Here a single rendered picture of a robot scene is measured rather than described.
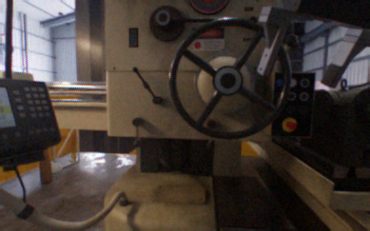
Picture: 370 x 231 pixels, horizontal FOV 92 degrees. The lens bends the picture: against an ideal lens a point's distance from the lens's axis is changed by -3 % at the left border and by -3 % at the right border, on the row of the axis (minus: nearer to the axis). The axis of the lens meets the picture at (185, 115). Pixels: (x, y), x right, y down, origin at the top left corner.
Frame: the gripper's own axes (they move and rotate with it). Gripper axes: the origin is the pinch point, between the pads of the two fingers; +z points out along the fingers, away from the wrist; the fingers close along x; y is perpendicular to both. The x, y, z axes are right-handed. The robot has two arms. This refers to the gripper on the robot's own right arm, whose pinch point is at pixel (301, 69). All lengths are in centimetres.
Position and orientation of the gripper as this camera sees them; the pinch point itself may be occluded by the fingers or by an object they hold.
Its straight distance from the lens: 39.9
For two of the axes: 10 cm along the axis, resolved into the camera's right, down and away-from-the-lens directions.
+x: 9.8, 1.3, 1.2
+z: -1.7, 8.6, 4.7
